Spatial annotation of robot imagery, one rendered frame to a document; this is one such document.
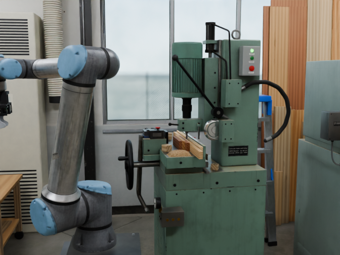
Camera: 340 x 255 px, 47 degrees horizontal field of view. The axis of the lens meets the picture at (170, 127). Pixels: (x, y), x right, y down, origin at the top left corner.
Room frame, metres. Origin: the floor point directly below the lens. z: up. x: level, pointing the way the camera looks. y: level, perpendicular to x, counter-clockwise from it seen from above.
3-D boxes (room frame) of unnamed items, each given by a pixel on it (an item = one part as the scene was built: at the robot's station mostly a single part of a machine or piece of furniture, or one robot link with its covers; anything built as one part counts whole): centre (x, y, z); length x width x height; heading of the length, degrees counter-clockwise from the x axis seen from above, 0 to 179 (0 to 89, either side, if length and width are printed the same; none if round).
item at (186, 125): (2.28, -0.12, 1.03); 0.14 x 0.07 x 0.09; 101
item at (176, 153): (2.06, -0.05, 0.91); 0.12 x 0.09 x 0.03; 101
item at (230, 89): (2.16, -0.34, 1.23); 0.09 x 0.08 x 0.15; 101
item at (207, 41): (2.30, -0.24, 1.54); 0.08 x 0.08 x 0.17; 11
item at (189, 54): (2.27, -0.10, 1.35); 0.18 x 0.18 x 0.31
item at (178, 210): (1.99, -0.01, 0.58); 0.12 x 0.08 x 0.08; 101
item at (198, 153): (2.29, -0.10, 0.92); 0.68 x 0.02 x 0.04; 11
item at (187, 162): (2.30, 0.02, 0.87); 0.61 x 0.30 x 0.06; 11
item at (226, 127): (2.15, -0.31, 1.02); 0.09 x 0.07 x 0.12; 11
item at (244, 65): (2.19, -0.44, 1.40); 0.10 x 0.06 x 0.16; 101
